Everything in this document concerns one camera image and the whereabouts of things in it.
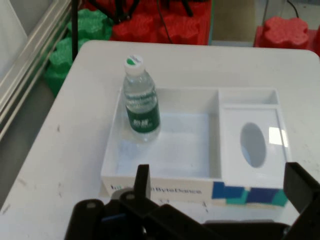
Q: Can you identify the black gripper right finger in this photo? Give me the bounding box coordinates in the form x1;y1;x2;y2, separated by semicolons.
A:
282;161;320;240

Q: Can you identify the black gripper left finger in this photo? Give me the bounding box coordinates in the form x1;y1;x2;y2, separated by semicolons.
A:
67;163;206;240

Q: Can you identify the clear water bottle green label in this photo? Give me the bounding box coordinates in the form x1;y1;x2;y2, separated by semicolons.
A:
122;53;161;143

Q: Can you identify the white ByteDance cardboard box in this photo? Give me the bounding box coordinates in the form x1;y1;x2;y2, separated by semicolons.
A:
99;87;293;209

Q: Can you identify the green foam block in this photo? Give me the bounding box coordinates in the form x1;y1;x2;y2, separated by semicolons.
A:
44;36;85;99
66;8;115;42

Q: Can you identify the large red foam block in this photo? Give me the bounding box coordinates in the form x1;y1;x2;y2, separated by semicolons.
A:
83;0;214;46

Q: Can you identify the aluminium wall rail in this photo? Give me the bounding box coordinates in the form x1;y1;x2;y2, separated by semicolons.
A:
0;0;74;142

